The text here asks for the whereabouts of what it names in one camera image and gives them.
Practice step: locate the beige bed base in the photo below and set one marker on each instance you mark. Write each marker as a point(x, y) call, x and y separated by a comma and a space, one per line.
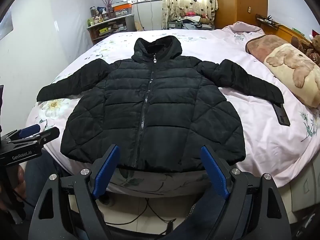
point(302, 187)

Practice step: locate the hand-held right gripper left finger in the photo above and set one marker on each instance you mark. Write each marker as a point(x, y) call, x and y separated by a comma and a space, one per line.
point(107, 171)

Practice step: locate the folded bear print blanket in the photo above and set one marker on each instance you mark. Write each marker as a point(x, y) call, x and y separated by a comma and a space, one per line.
point(287, 65)

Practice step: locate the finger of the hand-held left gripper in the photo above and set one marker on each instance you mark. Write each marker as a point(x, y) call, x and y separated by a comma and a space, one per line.
point(48, 136)
point(28, 130)

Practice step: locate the pile of clothes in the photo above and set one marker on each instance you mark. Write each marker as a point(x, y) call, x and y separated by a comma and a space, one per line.
point(197, 21)

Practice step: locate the black hooded puffer jacket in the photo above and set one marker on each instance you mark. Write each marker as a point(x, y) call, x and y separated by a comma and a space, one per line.
point(170, 110)

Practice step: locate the person's leg in jeans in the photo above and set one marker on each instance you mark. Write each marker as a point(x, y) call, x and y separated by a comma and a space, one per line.
point(40, 170)
point(200, 220)

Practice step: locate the cluttered wooden shelf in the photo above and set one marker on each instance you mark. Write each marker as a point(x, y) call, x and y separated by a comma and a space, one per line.
point(110, 28)

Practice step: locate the black phone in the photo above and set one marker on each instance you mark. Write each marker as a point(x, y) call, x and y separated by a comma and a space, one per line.
point(281, 115)

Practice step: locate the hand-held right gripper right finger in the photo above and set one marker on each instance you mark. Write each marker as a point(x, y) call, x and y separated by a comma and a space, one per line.
point(215, 171)

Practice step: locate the pink floral bed cover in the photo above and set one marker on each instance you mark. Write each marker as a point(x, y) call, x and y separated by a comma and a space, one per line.
point(262, 142)

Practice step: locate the person's left hand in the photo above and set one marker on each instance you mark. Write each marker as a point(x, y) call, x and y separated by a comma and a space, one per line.
point(20, 183)

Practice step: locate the white refrigerator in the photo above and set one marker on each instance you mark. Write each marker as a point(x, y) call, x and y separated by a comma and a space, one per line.
point(150, 15)

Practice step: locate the brown plush toy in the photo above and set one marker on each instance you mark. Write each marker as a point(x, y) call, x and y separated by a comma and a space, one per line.
point(308, 48)

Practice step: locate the black box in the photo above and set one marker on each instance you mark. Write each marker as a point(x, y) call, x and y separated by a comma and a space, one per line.
point(173, 25)

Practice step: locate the wooden wardrobe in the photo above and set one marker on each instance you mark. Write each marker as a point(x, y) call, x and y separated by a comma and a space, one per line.
point(240, 2)

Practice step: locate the orange and white storage box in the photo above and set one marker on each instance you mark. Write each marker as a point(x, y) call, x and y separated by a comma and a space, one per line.
point(121, 7)

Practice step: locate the wooden headboard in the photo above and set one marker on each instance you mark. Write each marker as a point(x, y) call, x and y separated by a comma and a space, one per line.
point(285, 31)

